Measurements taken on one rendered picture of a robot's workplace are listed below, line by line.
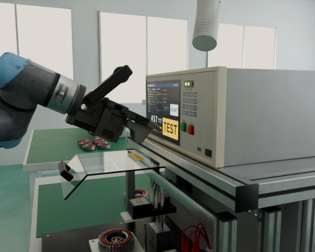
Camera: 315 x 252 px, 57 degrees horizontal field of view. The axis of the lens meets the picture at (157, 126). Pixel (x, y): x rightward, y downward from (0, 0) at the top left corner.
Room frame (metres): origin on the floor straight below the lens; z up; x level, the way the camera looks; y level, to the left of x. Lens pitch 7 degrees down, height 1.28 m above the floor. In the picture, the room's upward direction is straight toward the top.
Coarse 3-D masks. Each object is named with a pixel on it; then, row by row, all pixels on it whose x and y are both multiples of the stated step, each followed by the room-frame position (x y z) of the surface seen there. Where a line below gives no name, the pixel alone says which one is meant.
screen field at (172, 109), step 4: (164, 104) 0.83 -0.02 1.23; (168, 104) 0.80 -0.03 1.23; (172, 104) 0.78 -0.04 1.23; (176, 104) 0.75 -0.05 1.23; (164, 108) 0.83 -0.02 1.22; (168, 108) 0.80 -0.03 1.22; (172, 108) 0.78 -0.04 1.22; (176, 108) 0.75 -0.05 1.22; (164, 112) 0.83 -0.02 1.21; (168, 112) 0.80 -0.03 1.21; (172, 112) 0.78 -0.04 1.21; (176, 112) 0.75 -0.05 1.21
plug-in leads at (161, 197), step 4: (160, 188) 0.93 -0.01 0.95; (152, 192) 0.90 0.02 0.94; (156, 192) 0.89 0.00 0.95; (160, 192) 0.92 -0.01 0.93; (164, 192) 0.93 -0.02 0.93; (152, 196) 0.90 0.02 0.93; (156, 196) 0.88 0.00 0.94; (160, 196) 0.92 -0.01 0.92; (164, 196) 0.94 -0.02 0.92; (168, 196) 0.94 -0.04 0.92; (152, 200) 0.90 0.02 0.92; (156, 200) 0.88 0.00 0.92; (160, 200) 0.92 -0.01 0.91; (164, 200) 0.93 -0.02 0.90; (168, 200) 0.93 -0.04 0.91; (152, 204) 0.90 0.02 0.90; (156, 204) 0.88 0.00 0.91; (160, 204) 0.90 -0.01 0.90; (156, 208) 0.88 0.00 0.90
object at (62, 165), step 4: (60, 164) 0.81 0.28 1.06; (64, 164) 0.81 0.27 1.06; (60, 168) 0.78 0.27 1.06; (64, 168) 0.76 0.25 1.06; (68, 168) 0.84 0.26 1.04; (60, 172) 0.74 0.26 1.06; (64, 172) 0.74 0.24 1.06; (68, 172) 0.75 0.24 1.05; (64, 176) 0.74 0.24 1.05; (68, 176) 0.75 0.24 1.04; (72, 176) 0.75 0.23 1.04; (68, 180) 0.75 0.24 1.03
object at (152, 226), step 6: (150, 228) 0.91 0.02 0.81; (156, 228) 0.90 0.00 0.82; (168, 228) 0.90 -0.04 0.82; (150, 234) 0.92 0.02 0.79; (156, 234) 0.87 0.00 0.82; (162, 234) 0.87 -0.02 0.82; (168, 234) 0.88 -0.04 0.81; (150, 240) 0.92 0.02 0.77; (156, 240) 0.87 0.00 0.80; (162, 240) 0.87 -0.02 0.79; (168, 240) 0.88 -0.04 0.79; (156, 246) 0.87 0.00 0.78; (162, 246) 0.87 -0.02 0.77
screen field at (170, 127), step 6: (162, 120) 0.84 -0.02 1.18; (168, 120) 0.80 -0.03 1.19; (174, 120) 0.76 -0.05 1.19; (162, 126) 0.84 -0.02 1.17; (168, 126) 0.80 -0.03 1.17; (174, 126) 0.76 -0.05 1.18; (162, 132) 0.84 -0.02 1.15; (168, 132) 0.80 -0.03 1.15; (174, 132) 0.76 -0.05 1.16; (174, 138) 0.76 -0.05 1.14
